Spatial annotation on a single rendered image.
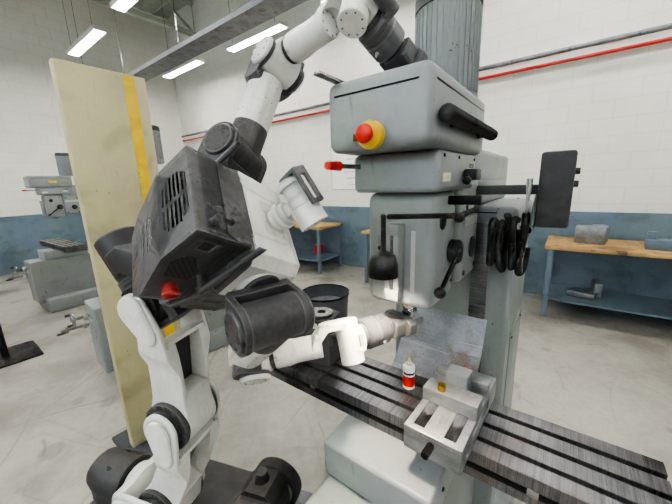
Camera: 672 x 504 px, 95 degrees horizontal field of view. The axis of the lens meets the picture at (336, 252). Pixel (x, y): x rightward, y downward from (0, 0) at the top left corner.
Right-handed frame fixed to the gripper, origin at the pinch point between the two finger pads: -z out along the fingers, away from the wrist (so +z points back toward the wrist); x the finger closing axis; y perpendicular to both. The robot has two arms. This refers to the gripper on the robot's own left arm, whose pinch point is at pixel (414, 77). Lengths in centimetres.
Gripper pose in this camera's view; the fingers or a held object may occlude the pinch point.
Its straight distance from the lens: 96.4
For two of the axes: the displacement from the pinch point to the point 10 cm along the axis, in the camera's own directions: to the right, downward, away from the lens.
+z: -7.0, -3.5, -6.2
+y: 3.7, -9.2, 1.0
